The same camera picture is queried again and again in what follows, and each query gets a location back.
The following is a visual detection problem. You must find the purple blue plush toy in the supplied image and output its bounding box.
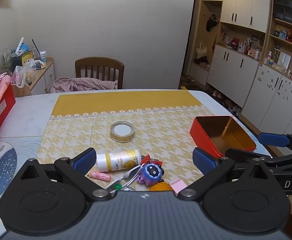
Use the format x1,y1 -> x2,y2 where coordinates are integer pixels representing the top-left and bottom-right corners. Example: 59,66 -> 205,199
137,163 -> 164,186

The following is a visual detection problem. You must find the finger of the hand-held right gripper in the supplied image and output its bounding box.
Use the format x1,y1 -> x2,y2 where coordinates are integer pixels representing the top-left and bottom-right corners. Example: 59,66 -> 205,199
225,148 -> 274,161
258,132 -> 292,148

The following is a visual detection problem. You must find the round metal jar lid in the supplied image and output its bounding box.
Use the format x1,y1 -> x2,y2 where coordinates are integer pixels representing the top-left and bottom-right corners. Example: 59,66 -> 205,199
110,121 -> 136,143

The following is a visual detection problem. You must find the row of shoes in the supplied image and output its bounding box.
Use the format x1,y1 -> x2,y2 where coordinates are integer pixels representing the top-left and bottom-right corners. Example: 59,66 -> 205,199
212,87 -> 242,114

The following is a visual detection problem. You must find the clear plastic bag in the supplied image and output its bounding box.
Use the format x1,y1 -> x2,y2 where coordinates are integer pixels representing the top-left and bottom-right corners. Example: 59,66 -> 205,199
11,66 -> 36,88

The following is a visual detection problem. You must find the light wooden side cabinet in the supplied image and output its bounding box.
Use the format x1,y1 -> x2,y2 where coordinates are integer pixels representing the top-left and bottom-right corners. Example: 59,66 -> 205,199
11,57 -> 56,97

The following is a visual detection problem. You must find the white yellow plastic bottle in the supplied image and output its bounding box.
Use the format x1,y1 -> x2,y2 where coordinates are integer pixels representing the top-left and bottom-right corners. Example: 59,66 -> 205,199
96,149 -> 141,172

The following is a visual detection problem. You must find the yellow patterned tablecloth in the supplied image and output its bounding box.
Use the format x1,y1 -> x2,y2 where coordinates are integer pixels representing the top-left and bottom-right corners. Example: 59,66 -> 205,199
37,90 -> 234,198

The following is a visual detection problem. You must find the red metal tin box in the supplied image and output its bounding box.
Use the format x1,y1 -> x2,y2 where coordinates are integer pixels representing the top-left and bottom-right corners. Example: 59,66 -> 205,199
189,116 -> 257,158

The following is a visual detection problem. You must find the white wooden cabinet unit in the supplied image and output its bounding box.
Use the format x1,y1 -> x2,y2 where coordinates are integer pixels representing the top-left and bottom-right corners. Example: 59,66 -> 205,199
188,0 -> 292,135

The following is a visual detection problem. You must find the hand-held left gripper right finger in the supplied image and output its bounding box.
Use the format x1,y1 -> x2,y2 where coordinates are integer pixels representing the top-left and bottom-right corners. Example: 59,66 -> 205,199
177,147 -> 274,202

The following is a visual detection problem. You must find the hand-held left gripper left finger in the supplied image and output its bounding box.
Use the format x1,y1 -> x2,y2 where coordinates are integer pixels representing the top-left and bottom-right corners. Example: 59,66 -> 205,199
19,147 -> 113,203

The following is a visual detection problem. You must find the pink lip balm tube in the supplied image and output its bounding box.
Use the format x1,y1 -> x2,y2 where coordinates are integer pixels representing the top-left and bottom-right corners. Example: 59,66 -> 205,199
89,171 -> 111,181

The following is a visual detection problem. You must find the red cardboard box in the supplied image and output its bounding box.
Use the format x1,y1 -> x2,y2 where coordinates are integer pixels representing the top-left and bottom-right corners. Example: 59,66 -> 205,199
0,84 -> 16,140

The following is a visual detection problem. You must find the white tote bag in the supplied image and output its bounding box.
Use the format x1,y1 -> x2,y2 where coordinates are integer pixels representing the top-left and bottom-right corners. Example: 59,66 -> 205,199
195,42 -> 208,60

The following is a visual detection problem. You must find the brown wooden chair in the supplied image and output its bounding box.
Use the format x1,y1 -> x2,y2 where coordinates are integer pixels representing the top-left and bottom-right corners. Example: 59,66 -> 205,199
75,57 -> 125,90

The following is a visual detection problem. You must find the pink cloth on chair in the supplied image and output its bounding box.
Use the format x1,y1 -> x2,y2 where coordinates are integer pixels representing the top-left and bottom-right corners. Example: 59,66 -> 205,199
47,77 -> 118,93

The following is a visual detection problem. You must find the black hanging bag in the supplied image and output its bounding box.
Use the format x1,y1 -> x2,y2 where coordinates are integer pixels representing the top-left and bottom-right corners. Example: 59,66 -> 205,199
206,14 -> 218,32

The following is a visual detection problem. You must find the pink ribbed block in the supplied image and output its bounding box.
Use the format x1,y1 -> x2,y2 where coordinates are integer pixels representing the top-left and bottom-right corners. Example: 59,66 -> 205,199
170,178 -> 187,197

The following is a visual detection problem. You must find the orange fruit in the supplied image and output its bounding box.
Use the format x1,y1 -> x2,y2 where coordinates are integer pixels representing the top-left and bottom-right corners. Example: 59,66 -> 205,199
150,182 -> 173,192

